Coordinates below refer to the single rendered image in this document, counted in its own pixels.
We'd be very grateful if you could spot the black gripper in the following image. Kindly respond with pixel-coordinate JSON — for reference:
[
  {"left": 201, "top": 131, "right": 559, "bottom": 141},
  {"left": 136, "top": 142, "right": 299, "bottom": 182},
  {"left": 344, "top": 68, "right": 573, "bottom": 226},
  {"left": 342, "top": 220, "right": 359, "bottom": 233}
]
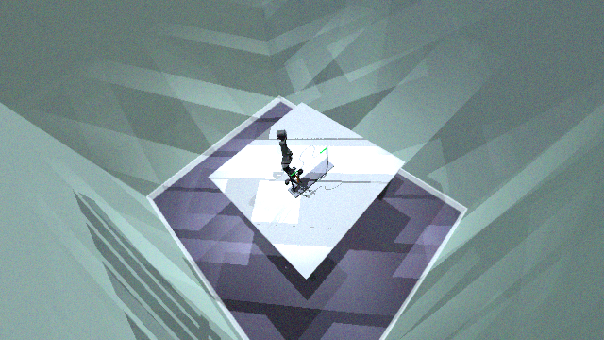
[{"left": 285, "top": 168, "right": 303, "bottom": 185}]

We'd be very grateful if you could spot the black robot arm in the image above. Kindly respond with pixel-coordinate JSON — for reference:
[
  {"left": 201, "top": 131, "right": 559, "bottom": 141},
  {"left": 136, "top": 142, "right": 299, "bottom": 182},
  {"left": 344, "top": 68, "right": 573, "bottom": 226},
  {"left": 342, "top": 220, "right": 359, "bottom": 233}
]
[{"left": 277, "top": 129, "right": 296, "bottom": 175}]

